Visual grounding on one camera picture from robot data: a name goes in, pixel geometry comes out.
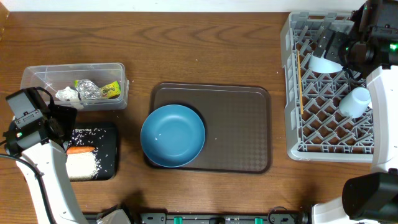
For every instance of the black tray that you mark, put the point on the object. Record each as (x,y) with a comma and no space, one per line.
(109,153)

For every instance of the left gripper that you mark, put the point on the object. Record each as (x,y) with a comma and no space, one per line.
(65,115)

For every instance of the white tissue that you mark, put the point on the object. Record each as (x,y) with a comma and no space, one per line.
(71,96)

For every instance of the wooden chopstick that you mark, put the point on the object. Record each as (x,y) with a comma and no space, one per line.
(299,82)

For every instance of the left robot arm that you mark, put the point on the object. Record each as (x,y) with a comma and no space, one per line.
(52,151)

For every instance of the light blue bowl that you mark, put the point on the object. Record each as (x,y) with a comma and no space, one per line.
(322,65)

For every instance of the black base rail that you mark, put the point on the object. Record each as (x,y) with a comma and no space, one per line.
(273,217)

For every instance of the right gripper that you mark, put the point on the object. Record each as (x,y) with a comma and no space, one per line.
(338,38)

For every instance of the clear plastic bin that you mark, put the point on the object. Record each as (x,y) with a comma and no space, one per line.
(54,78)

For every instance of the dark blue plate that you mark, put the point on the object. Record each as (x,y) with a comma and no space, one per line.
(173,136)

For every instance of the pile of white rice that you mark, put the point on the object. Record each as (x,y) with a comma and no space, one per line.
(85,166)

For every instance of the orange carrot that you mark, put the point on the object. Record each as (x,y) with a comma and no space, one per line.
(79,149)

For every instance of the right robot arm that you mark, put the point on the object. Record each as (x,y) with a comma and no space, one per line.
(373,197)

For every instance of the light blue cup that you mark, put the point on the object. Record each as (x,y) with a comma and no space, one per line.
(355,103)

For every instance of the foil snack wrapper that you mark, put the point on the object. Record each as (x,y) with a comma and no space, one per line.
(89,91)

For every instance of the grey dishwasher rack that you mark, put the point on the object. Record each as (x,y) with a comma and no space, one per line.
(322,133)

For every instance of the brown serving tray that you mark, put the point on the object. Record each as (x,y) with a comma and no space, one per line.
(237,120)

